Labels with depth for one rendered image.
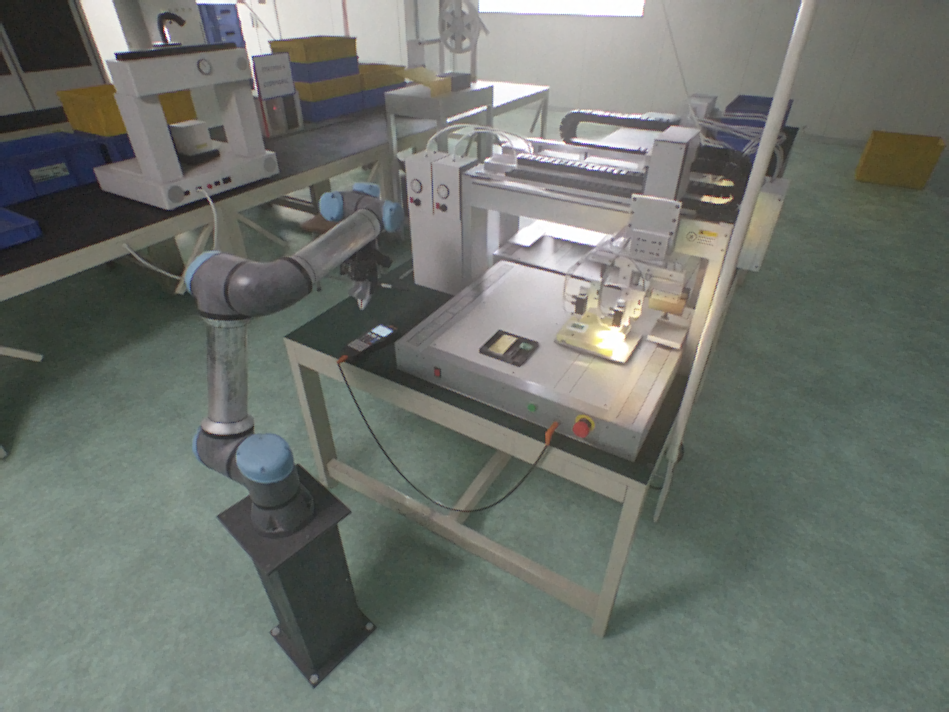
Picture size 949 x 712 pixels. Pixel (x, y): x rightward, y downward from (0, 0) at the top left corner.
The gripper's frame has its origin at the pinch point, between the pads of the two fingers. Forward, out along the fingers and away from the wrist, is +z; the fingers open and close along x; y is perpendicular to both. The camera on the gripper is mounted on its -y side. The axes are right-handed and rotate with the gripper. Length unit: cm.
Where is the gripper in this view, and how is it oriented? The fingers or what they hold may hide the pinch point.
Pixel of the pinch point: (362, 304)
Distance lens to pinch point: 165.7
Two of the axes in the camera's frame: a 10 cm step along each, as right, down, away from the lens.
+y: -5.7, 2.4, -7.8
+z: -1.5, 9.1, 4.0
